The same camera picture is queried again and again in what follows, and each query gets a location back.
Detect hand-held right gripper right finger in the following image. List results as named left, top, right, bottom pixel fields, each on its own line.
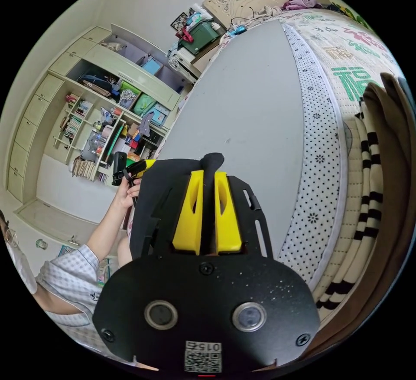
left=214, top=171, right=242, bottom=255

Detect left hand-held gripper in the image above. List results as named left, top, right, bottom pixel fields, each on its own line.
left=124, top=159, right=157, bottom=189

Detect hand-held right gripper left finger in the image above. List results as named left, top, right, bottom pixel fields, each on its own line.
left=172, top=170, right=205, bottom=256

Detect black lettered short sleeve shirt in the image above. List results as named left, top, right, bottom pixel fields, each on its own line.
left=130, top=152, right=225, bottom=256

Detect person's left forearm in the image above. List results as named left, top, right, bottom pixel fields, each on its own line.
left=85, top=203, right=131, bottom=259

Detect bed with lettered mat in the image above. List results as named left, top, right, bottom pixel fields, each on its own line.
left=203, top=0, right=409, bottom=293

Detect person's left hand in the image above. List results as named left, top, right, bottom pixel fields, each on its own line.
left=113, top=177, right=142, bottom=212

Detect pale green cupboard with shelves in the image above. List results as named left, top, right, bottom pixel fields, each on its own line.
left=6, top=23, right=183, bottom=204

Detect green storage box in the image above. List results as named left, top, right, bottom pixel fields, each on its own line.
left=177, top=20, right=227, bottom=56

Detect person's body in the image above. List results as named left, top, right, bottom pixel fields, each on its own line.
left=0, top=210, right=134, bottom=365

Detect pile of clothes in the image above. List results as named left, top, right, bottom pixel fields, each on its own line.
left=312, top=72, right=416, bottom=360

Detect heap of purple clothes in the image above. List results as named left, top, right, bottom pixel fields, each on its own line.
left=282, top=0, right=323, bottom=12

